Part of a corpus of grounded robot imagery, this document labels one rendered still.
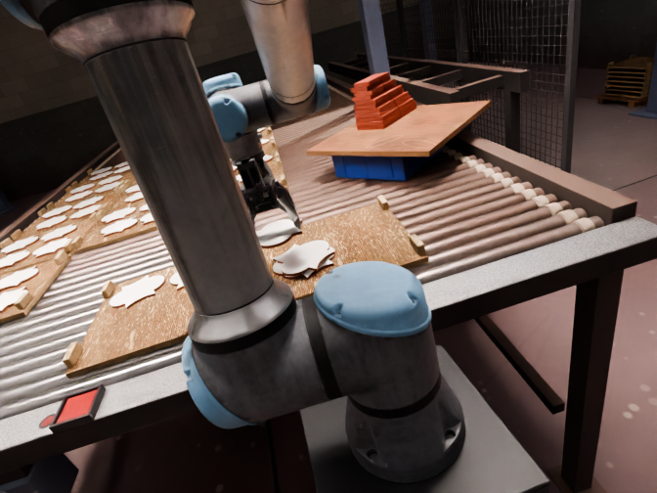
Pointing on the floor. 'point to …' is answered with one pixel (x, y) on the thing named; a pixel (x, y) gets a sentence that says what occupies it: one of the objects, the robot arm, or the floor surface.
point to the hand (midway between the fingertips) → (276, 232)
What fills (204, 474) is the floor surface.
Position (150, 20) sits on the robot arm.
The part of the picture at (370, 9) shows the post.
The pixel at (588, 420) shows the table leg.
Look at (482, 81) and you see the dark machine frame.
